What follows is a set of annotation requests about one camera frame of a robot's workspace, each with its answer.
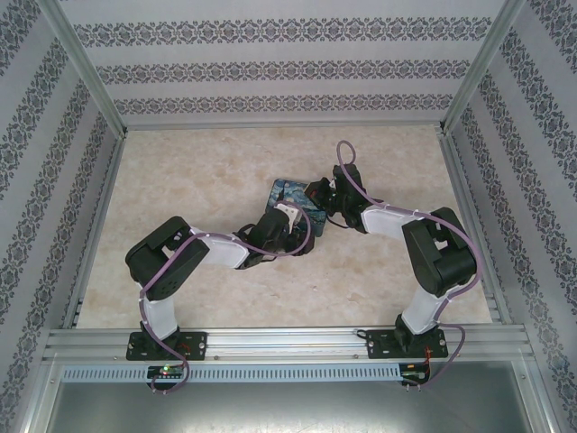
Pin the aluminium back rail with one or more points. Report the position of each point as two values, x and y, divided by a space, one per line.
284 126

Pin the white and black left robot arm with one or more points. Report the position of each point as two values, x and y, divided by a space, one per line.
225 252

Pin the aluminium side rail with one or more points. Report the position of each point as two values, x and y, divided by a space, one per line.
469 203
97 225

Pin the aluminium frame post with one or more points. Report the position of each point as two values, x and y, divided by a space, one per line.
81 63
484 63

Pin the starry night print tin box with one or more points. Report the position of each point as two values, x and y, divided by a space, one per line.
281 191

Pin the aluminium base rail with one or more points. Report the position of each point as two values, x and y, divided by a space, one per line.
288 345

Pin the right controller circuit board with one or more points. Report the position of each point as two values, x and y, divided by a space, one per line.
417 374

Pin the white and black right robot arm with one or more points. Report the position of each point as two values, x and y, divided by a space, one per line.
387 221

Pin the left controller circuit board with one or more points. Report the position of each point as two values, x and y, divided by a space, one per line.
167 372

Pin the controller circuit board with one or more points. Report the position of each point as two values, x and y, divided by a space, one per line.
167 372
417 374

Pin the grey metal sheet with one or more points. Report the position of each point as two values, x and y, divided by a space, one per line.
288 408

